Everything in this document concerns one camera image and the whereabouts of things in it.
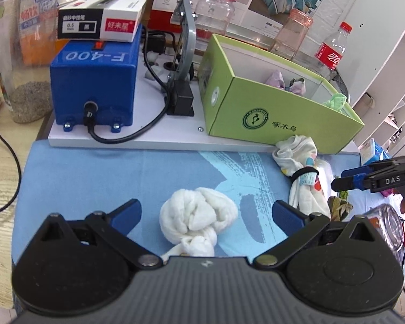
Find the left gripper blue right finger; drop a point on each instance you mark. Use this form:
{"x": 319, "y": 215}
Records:
{"x": 289, "y": 219}

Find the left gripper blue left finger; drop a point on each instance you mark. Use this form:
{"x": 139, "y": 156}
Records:
{"x": 126, "y": 217}

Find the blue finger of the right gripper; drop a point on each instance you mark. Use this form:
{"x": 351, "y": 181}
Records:
{"x": 356, "y": 178}

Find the patterned white sock bundle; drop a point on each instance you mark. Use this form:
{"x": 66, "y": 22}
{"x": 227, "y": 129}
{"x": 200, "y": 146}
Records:
{"x": 295, "y": 157}

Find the white knotted towel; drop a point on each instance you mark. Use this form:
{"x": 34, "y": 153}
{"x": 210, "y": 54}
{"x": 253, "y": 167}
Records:
{"x": 191, "y": 220}

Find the blue tissue pack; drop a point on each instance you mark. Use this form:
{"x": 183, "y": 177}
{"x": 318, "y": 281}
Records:
{"x": 371, "y": 151}

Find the crumpled clear plastic bottle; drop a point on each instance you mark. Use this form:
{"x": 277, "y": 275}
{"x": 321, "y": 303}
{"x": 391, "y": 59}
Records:
{"x": 387, "y": 222}

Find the blue cloth mat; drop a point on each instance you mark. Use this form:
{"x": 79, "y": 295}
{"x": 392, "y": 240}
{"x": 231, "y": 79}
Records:
{"x": 77, "y": 182}

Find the white shelf unit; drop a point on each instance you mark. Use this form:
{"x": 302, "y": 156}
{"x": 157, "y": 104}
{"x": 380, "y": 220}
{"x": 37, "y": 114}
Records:
{"x": 374, "y": 62}

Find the white machine base board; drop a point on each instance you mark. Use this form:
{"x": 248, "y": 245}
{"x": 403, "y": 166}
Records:
{"x": 180, "y": 133}

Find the coca-cola plastic bottle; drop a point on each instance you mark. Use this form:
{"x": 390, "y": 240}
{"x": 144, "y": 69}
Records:
{"x": 331, "y": 50}

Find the green cardboard box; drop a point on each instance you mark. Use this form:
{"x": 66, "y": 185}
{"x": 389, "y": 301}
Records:
{"x": 251, "y": 94}

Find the blue F-400 machine box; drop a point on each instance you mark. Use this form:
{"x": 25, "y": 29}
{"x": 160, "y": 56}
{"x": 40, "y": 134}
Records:
{"x": 100, "y": 75}

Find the pink-lid clear bottle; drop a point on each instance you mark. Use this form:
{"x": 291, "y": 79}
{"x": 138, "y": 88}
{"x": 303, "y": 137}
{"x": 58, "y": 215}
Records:
{"x": 292, "y": 34}

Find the black white red pen box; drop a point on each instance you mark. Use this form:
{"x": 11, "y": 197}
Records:
{"x": 107, "y": 20}

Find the red-lid clear jar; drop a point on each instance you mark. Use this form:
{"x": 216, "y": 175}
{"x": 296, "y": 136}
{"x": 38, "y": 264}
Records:
{"x": 213, "y": 17}

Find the tall clear plastic jar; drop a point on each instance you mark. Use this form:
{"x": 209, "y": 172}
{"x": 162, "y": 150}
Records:
{"x": 28, "y": 31}

